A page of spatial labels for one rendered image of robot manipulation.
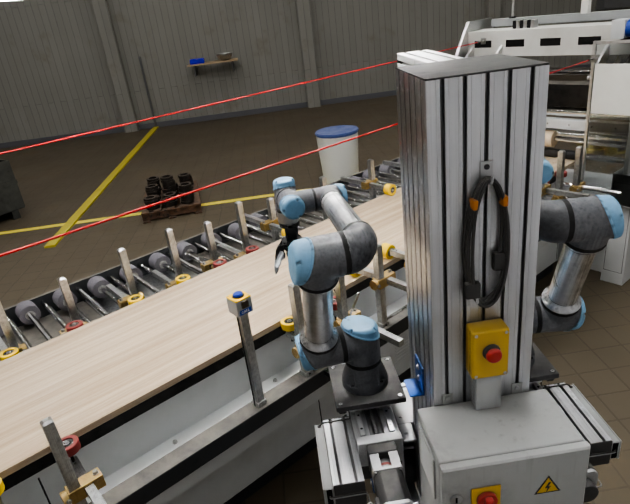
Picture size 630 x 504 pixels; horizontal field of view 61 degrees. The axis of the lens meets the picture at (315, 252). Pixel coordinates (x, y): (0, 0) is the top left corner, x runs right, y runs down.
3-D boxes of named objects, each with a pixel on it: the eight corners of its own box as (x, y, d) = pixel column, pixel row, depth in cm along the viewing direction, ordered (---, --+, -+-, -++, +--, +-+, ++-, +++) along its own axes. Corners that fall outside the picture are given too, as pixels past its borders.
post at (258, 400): (267, 402, 225) (249, 310, 206) (257, 409, 222) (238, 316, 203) (260, 398, 228) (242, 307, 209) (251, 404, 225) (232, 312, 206)
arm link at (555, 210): (523, 254, 140) (477, 186, 183) (567, 250, 139) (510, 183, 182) (526, 214, 134) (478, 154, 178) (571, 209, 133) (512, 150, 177)
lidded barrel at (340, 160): (358, 172, 747) (353, 122, 719) (366, 184, 696) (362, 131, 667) (318, 178, 744) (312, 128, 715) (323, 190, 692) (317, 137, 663)
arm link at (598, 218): (523, 310, 181) (558, 189, 141) (568, 307, 180) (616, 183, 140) (533, 341, 173) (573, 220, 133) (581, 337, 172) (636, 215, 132)
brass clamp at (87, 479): (107, 486, 183) (103, 475, 181) (67, 510, 175) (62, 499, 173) (100, 476, 187) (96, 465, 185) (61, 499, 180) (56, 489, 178)
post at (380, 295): (388, 330, 269) (382, 243, 249) (383, 333, 267) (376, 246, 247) (382, 328, 271) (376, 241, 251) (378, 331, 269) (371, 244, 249)
